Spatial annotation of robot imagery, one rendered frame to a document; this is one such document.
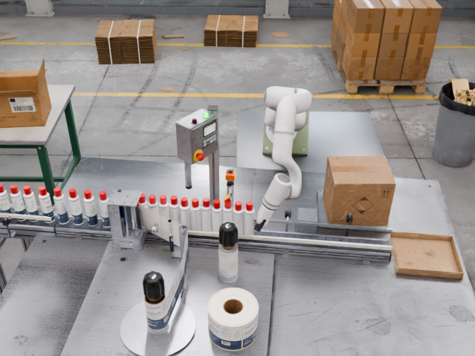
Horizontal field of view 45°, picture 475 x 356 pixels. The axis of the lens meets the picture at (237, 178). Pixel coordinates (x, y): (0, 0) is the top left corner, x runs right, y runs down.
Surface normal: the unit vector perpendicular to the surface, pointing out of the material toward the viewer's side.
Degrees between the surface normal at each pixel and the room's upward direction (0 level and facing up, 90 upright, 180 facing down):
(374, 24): 90
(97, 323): 0
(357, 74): 93
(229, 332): 90
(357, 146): 0
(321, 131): 0
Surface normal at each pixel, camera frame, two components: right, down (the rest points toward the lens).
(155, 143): 0.00, -0.81
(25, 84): 0.10, 0.55
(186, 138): -0.65, 0.44
